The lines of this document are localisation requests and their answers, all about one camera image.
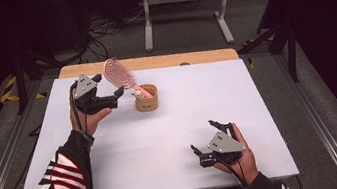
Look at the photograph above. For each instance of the pink hairbrush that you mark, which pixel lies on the pink hairbrush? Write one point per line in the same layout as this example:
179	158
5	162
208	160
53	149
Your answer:
118	73

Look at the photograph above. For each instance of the white table mat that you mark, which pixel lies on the white table mat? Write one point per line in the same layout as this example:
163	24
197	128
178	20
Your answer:
169	135

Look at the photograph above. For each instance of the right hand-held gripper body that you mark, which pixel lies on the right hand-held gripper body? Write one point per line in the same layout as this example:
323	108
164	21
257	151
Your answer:
224	143

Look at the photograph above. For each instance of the black metal stand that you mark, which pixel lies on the black metal stand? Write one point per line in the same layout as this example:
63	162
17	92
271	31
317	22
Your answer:
21	79
289	46

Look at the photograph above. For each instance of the person's left hand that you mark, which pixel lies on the person's left hand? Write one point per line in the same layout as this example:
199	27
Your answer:
91	121

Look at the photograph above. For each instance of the tan round cup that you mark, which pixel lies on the tan round cup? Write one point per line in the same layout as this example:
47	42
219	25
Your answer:
147	104

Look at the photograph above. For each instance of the small cream figurine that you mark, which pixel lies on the small cream figurine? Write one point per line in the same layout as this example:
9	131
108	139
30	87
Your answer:
138	94

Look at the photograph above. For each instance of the yellow black hazard tape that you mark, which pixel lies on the yellow black hazard tape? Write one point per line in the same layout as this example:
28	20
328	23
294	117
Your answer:
9	91

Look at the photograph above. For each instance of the person's right hand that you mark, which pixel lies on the person's right hand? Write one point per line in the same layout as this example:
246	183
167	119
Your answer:
246	163

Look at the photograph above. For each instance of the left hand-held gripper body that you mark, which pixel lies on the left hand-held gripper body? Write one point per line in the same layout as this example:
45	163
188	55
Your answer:
84	87

